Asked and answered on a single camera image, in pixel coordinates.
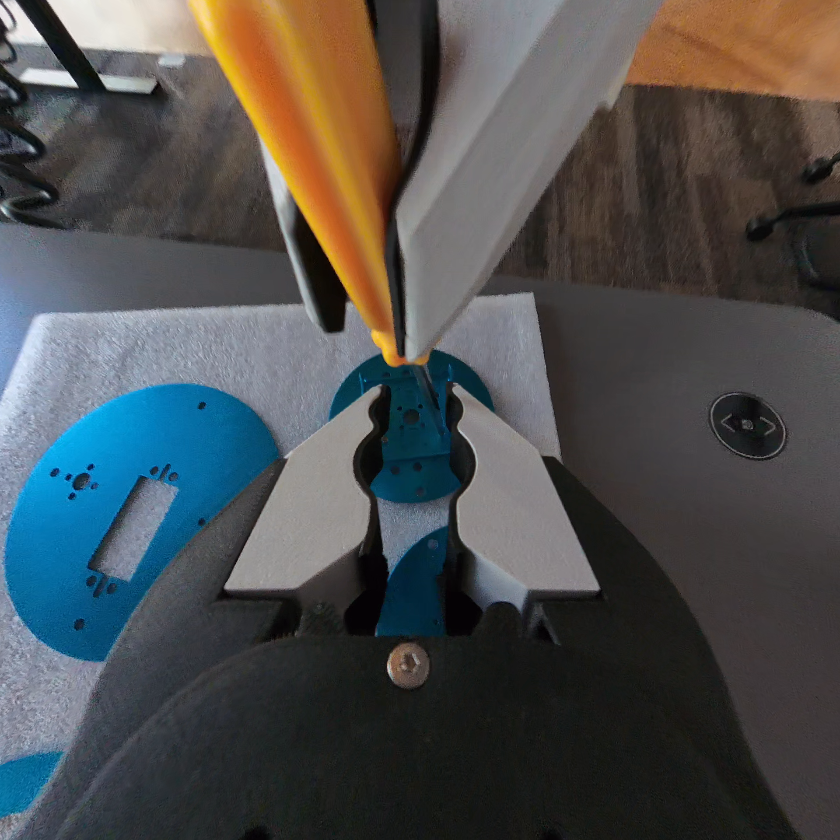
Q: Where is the wooden table with black legs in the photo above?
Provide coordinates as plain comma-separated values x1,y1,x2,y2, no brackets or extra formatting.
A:
13,0,161,95

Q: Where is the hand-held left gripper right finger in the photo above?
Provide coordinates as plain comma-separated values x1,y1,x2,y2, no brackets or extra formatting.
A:
448,382,602,610

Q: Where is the white foam sheet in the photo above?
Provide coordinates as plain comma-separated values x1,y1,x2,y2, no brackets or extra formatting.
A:
0,292,562,840

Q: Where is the black office chair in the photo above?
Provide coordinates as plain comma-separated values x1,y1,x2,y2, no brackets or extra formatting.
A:
746,151,840,290

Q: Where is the yellow handled screwdriver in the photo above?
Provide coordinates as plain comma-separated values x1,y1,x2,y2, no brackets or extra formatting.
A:
187,0,438,403

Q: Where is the blue round plate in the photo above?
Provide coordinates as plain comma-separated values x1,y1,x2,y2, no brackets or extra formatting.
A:
375,525,454,637

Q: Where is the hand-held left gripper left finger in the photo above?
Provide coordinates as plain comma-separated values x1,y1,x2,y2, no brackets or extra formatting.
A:
223,385,388,613

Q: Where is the thick black coiled cable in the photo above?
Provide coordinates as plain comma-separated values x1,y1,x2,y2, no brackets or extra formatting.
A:
0,13,63,227

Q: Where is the round black desk control panel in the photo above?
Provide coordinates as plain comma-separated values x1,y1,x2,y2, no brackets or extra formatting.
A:
709,392,787,460

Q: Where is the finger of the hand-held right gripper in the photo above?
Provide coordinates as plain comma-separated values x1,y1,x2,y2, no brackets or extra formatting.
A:
260,134,347,334
384,0,665,365

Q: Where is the small blue plate with bracket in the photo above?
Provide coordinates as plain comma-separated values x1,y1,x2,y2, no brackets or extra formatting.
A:
329,351,494,504

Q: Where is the blue ring plate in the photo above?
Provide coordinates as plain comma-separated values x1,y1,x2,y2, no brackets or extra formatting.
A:
0,751,67,818

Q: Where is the blue oval plate with slot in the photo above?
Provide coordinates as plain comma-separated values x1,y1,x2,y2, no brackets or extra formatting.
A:
5,384,280,662

